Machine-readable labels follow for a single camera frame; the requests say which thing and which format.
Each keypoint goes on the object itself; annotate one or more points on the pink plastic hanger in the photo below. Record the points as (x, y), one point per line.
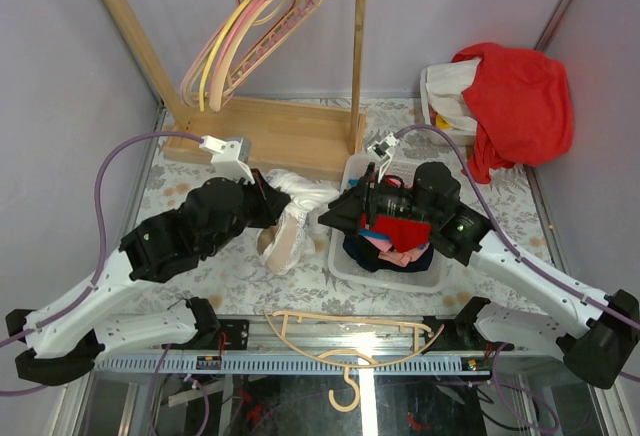
(192, 88)

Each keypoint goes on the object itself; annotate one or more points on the white t shirt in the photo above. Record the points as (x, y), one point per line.
(281, 246)

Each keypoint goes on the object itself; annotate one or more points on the aluminium rail frame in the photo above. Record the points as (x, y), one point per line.
(258, 350)

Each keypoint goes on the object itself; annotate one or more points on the peach plastic hanger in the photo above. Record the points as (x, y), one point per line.
(352, 359)

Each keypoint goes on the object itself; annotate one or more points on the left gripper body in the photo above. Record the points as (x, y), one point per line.
(258, 212)

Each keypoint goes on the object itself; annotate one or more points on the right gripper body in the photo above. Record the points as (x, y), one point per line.
(383, 199)

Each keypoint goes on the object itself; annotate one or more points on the white front laundry basket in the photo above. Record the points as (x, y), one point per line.
(342, 266)

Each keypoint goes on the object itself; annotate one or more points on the pile of folded clothes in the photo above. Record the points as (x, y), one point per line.
(400, 246)

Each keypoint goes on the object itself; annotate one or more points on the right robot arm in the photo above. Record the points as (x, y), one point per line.
(592, 332)

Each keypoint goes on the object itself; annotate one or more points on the peach hanger on rack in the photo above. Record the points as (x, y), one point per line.
(261, 29)

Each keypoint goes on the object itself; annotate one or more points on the floral table cloth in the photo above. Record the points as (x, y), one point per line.
(236, 282)

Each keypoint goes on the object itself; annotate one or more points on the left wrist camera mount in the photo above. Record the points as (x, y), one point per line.
(229, 158)

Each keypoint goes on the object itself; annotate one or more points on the white laundry basket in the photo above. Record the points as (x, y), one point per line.
(342, 266)
(443, 105)

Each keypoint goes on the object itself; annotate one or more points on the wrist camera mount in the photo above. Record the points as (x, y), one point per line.
(383, 151)
(229, 158)

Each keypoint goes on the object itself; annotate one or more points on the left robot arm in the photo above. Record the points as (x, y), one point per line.
(67, 338)

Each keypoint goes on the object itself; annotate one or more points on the white back laundry basket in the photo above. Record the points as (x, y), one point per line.
(443, 105)

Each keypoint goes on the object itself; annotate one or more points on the red t shirt on basket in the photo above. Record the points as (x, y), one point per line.
(521, 101)

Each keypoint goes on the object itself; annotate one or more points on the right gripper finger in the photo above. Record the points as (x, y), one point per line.
(363, 188)
(343, 214)

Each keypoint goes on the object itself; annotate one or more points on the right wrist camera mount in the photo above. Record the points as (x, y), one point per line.
(383, 151)

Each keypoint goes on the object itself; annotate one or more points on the wooden clothes rack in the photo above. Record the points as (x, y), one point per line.
(312, 139)

